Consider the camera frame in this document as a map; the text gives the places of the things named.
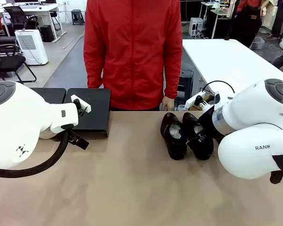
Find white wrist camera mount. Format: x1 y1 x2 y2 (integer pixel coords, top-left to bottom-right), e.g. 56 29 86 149
70 94 92 116
185 91 214 111

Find black leather loafer shoe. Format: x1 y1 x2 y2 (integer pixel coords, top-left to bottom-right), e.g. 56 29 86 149
160 112 188 161
182 112 215 161

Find dark grey plastic stool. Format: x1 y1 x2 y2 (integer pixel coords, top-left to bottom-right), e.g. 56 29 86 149
178 69 194 101

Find black arm cable sleeve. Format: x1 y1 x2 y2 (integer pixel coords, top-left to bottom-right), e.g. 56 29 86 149
269 154 283 185
0 128 69 178

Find large white table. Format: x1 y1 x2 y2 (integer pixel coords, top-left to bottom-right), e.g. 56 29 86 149
182 39 283 97

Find person's right forearm red sleeve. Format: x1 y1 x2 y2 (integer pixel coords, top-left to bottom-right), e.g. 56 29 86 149
83 50 105 89

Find person's left forearm red sleeve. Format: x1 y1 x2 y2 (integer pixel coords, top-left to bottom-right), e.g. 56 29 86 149
164 53 183 99

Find black mesh office chair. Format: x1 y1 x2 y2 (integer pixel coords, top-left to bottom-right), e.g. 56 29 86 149
3 6 39 36

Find white air purifier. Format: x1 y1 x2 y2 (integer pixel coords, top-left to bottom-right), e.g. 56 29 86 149
14 29 49 66

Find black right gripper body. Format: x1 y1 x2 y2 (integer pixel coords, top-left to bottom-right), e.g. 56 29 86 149
198 105 226 143

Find grey plastic bin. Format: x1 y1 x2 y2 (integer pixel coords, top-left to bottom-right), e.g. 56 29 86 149
249 36 266 50

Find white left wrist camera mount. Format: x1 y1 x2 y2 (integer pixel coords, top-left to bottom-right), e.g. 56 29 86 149
70 94 92 116

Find person's left hand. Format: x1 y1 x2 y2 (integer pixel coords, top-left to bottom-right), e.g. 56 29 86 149
162 96 176 112

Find person in red jacket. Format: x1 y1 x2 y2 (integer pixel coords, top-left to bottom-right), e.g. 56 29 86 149
83 0 183 112

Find black left arm cable sleeve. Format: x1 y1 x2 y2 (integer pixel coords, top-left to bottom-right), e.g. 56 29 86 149
0 128 69 178

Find background person in beige clothes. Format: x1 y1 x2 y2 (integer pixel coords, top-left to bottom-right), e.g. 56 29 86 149
261 0 283 40

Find white office desk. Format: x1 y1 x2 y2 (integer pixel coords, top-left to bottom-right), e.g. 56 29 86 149
0 3 65 43

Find black computer tower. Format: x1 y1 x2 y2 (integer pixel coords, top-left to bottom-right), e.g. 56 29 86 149
40 24 55 43

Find grey step stool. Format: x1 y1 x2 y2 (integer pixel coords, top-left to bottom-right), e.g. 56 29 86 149
71 9 86 26

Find background person in black apron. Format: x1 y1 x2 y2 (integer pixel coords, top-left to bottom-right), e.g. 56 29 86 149
234 0 263 48

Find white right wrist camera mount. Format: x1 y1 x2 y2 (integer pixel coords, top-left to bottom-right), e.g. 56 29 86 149
185 91 214 111

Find thin black camera cable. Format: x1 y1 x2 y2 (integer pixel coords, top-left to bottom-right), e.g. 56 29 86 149
200 80 236 95

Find black visitor chair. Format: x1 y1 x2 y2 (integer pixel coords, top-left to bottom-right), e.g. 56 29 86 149
0 35 37 84

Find black right arm cable sleeve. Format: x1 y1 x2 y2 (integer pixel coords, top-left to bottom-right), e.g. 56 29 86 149
269 154 283 185

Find white computer case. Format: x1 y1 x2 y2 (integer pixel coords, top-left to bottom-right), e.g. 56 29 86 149
189 17 205 37

